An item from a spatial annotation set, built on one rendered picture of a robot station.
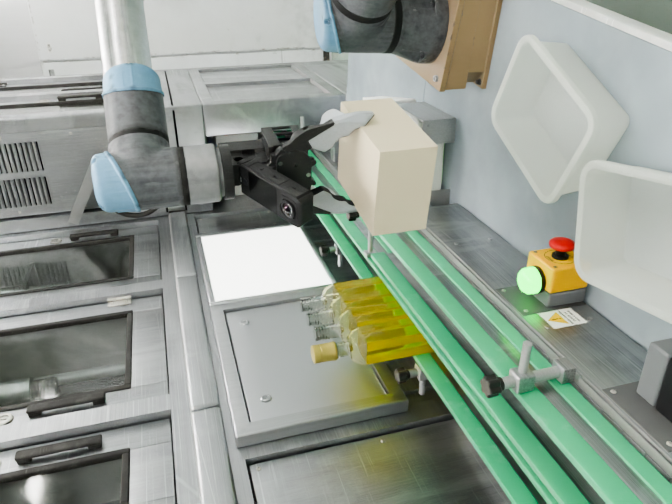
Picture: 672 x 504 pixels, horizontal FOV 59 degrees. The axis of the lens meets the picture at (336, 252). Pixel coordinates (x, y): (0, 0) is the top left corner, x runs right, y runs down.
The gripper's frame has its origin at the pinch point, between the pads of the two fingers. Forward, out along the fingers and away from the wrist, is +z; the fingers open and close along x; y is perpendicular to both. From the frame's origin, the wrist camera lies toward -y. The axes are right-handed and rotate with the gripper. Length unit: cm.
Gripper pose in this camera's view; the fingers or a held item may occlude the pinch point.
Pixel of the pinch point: (371, 165)
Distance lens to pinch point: 81.0
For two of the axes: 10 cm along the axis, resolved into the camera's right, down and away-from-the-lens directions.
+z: 9.6, -1.3, 2.4
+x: -0.4, 8.1, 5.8
